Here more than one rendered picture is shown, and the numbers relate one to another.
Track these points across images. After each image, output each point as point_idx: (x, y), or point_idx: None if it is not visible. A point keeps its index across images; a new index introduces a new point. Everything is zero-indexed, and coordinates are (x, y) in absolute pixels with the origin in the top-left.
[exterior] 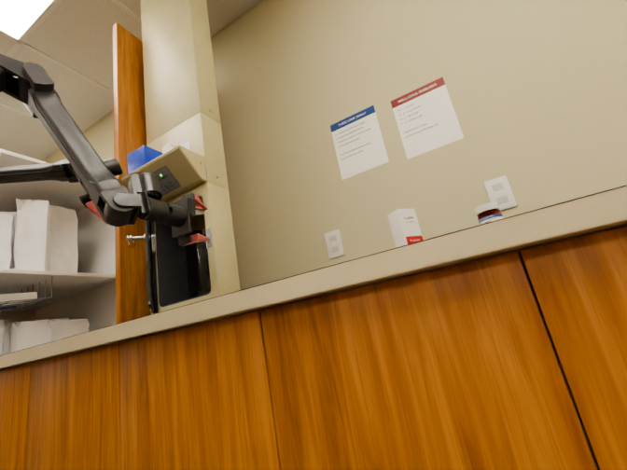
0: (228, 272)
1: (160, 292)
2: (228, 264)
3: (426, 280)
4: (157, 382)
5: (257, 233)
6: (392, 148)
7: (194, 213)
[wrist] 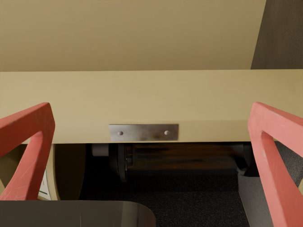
0: (249, 90)
1: None
2: (222, 88)
3: None
4: None
5: (98, 57)
6: None
7: (113, 220)
